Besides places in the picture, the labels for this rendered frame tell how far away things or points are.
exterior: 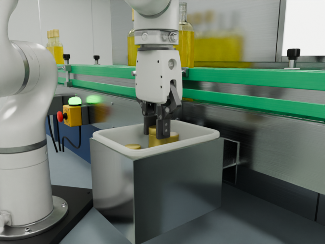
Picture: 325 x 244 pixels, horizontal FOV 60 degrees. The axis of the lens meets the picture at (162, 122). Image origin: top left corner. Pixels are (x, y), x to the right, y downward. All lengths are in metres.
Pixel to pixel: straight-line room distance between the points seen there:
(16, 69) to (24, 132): 0.14
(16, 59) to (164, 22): 0.31
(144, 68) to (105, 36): 6.78
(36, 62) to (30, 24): 6.07
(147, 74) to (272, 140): 0.28
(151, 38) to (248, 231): 0.51
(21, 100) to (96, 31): 6.54
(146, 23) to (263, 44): 0.38
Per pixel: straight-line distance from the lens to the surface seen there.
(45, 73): 0.71
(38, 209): 0.75
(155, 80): 0.52
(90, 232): 0.75
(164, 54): 0.52
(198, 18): 0.98
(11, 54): 0.64
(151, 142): 0.57
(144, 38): 0.52
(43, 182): 0.73
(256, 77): 0.62
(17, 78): 0.64
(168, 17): 0.53
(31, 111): 0.71
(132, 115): 0.79
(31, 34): 6.74
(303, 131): 0.56
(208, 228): 0.75
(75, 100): 1.05
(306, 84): 0.57
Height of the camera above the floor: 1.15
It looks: 12 degrees down
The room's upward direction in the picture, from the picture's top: straight up
